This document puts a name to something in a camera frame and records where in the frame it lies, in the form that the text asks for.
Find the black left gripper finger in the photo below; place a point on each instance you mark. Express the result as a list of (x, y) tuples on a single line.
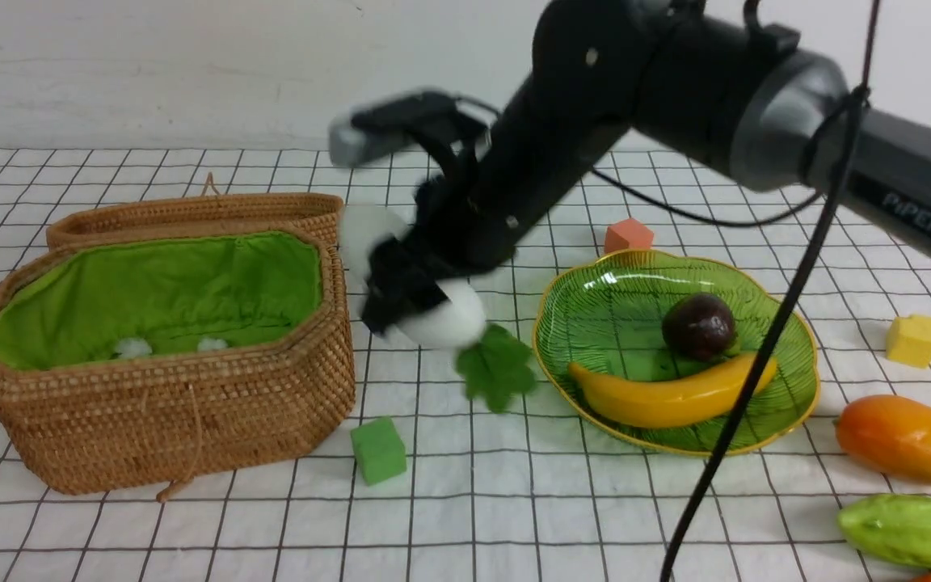
[(402, 282)]

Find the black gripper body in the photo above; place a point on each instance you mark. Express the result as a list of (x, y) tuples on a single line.
[(460, 227)]

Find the white toy radish with leaf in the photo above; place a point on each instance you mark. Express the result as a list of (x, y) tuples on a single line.
[(495, 366)]

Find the dark purple toy mangosteen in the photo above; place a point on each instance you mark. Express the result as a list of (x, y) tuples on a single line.
[(701, 327)]

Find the yellow toy banana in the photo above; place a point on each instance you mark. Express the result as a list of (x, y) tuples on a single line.
[(665, 404)]

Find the orange yellow toy mango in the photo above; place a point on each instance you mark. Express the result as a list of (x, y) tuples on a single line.
[(888, 433)]

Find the green toy cucumber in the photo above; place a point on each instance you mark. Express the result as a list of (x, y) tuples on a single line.
[(890, 527)]

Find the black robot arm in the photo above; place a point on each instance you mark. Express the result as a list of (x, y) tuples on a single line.
[(744, 101)]

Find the woven wicker basket lid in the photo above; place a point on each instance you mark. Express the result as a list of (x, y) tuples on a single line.
[(317, 214)]

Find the green foam cube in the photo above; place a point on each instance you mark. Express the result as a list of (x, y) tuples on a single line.
[(378, 450)]

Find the orange foam cube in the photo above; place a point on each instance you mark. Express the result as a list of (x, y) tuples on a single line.
[(627, 234)]

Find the checkered white tablecloth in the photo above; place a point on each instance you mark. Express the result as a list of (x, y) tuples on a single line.
[(532, 495)]

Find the woven wicker basket green lining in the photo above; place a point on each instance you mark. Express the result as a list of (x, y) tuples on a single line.
[(156, 358)]

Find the yellow foam cube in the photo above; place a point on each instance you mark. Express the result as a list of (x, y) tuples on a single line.
[(908, 341)]

